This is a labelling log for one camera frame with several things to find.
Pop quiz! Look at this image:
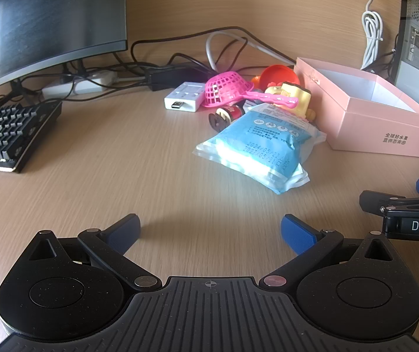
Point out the yellow toy figure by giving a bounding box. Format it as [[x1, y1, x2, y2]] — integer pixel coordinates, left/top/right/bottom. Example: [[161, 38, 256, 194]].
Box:
[[264, 81, 317, 122]]

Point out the white charger box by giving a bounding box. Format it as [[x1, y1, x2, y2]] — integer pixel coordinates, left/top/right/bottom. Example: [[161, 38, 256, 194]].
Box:
[[164, 82, 207, 114]]

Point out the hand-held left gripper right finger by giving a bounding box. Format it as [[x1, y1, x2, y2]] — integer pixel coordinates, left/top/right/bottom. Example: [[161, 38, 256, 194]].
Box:
[[261, 213, 408, 295]]

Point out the black power adapter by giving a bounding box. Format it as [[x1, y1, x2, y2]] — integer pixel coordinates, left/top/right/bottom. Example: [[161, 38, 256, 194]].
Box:
[[147, 66, 210, 92]]

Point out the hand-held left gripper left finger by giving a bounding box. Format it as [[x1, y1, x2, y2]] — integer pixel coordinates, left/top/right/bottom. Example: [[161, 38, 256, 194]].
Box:
[[13, 213, 163, 295]]

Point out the black computer monitor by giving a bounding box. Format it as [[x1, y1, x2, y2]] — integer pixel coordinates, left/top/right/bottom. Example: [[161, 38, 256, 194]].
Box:
[[0, 0, 128, 98]]

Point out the red and black spool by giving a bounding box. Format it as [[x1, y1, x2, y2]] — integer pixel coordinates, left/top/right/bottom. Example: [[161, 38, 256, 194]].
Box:
[[208, 104, 246, 131]]

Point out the wooden desktop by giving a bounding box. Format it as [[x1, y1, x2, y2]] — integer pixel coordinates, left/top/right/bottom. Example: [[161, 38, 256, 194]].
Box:
[[0, 49, 419, 341]]

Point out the thick white cable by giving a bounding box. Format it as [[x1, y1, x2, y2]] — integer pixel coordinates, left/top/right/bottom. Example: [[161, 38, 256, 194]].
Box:
[[206, 31, 298, 72]]

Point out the blue plastic packet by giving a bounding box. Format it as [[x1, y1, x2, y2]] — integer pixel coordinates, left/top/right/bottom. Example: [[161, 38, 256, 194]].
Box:
[[194, 103, 328, 196]]

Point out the white coiled cable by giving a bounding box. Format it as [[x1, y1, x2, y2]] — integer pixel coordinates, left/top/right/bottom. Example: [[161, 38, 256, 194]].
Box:
[[358, 0, 384, 71]]

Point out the black cable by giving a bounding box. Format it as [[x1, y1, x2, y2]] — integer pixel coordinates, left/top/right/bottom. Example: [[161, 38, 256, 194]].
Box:
[[131, 26, 295, 67]]

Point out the pink toy strainer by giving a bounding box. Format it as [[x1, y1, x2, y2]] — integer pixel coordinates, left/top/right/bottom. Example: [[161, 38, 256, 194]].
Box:
[[204, 72, 300, 110]]

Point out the white power strip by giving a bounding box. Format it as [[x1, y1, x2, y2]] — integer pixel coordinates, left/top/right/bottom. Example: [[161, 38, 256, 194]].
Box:
[[42, 70, 118, 100]]

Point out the black keyboard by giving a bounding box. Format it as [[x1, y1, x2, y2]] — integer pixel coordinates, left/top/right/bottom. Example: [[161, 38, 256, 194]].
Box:
[[0, 100, 63, 174]]

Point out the orange toy figure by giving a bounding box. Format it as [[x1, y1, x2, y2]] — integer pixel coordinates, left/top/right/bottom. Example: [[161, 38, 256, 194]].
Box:
[[250, 64, 300, 91]]

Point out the pink cardboard box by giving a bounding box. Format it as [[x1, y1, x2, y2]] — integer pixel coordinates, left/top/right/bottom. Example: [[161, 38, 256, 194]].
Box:
[[293, 57, 419, 158]]

